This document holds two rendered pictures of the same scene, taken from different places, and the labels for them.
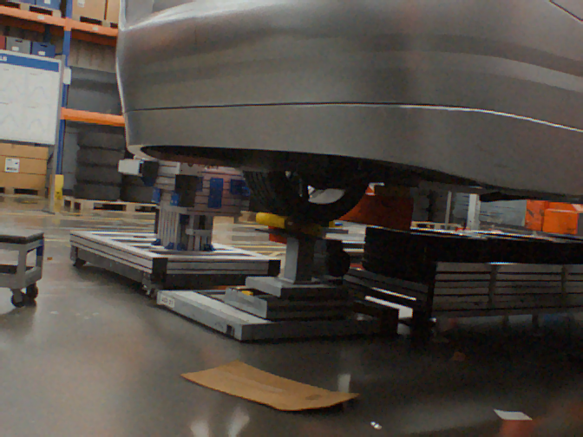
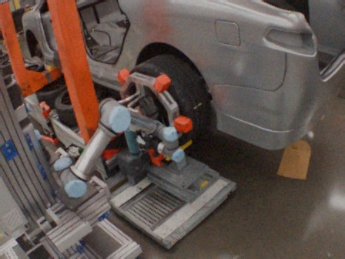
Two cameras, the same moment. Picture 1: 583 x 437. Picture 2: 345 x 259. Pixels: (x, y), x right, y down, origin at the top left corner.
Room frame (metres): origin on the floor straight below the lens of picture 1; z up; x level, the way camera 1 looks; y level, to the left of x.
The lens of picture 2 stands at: (3.83, 2.10, 2.04)
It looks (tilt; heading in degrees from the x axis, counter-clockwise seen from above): 34 degrees down; 266
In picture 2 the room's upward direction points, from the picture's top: 10 degrees counter-clockwise
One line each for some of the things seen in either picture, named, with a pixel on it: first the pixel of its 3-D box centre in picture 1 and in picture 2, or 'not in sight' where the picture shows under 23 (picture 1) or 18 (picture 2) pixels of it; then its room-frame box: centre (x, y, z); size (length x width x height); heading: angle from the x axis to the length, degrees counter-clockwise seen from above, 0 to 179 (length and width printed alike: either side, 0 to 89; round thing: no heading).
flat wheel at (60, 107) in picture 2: (509, 255); (81, 102); (4.56, -1.32, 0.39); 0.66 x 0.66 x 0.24
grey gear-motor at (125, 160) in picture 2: (324, 271); (142, 160); (3.95, -0.19, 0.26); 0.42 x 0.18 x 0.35; 36
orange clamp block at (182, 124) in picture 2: not in sight; (182, 124); (3.62, 0.29, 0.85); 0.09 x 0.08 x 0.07; 126
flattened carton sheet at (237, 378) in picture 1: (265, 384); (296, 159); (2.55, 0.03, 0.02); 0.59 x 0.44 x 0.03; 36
